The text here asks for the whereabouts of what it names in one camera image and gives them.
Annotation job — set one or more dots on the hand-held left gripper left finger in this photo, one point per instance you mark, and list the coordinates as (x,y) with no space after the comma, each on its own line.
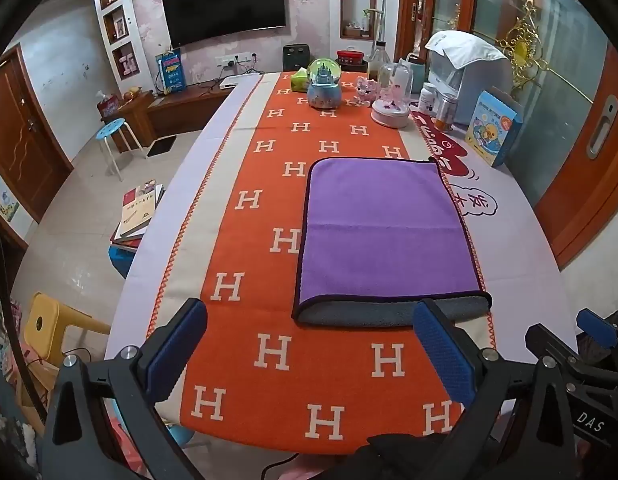
(175,347)

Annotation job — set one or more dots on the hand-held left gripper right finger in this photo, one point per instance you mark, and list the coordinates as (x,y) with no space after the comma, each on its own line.
(444,355)

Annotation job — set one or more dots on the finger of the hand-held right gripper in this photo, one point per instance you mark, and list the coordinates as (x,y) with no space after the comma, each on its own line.
(543,341)
(596,327)

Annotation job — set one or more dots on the purple towel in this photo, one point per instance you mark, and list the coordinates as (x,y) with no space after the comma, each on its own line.
(384,230)

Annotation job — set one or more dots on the blue plastic stool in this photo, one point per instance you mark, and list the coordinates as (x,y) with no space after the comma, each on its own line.
(123,260)

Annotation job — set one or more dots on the orange letter-print blanket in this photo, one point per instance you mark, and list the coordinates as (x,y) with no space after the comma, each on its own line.
(269,260)

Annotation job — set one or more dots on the yellow plastic chair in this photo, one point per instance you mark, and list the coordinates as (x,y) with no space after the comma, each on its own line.
(44,322)

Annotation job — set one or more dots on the stack of books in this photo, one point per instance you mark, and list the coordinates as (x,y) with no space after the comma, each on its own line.
(139,210)

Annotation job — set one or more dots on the black floor scale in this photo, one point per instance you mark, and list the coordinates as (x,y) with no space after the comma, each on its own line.
(161,147)

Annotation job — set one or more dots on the blue duck-print box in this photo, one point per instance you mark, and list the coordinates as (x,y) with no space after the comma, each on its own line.
(491,130)

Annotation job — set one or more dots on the wood-framed glass door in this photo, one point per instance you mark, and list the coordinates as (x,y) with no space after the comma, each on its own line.
(569,110)

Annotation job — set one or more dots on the blue round stool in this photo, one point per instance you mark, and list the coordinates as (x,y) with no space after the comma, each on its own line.
(111,130)

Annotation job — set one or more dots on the wooden television cabinet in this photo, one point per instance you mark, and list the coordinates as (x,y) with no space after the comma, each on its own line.
(179,107)

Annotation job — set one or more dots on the orange pill bottle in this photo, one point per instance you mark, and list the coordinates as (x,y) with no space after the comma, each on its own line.
(446,112)

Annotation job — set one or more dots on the red tissue pack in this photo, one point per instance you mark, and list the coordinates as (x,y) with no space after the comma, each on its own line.
(108,107)

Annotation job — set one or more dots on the white pill bottle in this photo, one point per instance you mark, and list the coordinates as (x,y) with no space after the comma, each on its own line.
(428,99)

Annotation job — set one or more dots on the brown wooden door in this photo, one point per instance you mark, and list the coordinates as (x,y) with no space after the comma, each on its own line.
(24,140)

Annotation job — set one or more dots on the glass dome music box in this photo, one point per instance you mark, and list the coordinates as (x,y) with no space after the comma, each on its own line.
(393,102)

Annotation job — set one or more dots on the white water purifier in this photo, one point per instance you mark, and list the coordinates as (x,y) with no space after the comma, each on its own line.
(481,87)

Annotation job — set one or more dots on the white set-top box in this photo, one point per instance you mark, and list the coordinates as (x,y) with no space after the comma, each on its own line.
(232,83)

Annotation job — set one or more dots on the blue printed box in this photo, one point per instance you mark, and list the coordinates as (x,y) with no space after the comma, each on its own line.
(170,72)

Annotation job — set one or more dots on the pink figurine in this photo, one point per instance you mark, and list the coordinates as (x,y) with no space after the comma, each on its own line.
(367,90)

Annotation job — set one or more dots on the pale green jug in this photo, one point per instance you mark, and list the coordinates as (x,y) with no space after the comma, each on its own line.
(416,72)

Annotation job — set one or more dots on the gold ornament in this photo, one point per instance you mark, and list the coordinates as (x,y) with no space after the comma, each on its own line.
(526,47)

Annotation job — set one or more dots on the green tissue box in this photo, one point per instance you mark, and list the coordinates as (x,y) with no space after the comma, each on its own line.
(300,81)

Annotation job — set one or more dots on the snow globe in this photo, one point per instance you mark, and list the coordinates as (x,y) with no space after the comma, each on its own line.
(324,85)

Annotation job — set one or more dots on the glass bottle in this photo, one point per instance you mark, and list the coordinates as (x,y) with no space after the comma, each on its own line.
(380,60)

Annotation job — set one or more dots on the white folded towel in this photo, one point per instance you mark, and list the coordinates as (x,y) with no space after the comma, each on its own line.
(464,47)

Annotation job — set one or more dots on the red pot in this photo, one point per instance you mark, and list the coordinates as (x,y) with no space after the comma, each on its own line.
(351,60)

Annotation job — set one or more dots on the black speaker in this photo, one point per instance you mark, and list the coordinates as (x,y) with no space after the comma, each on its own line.
(298,57)

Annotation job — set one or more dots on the wall power outlet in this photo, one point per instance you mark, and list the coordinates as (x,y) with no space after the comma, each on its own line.
(234,59)

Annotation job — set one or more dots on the white wall shelf unit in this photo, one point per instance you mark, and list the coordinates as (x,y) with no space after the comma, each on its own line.
(116,25)

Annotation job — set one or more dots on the black wall television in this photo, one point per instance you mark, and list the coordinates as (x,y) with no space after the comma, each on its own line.
(224,5)

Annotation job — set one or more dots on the wall niche shelf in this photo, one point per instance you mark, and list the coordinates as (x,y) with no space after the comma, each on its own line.
(358,7)

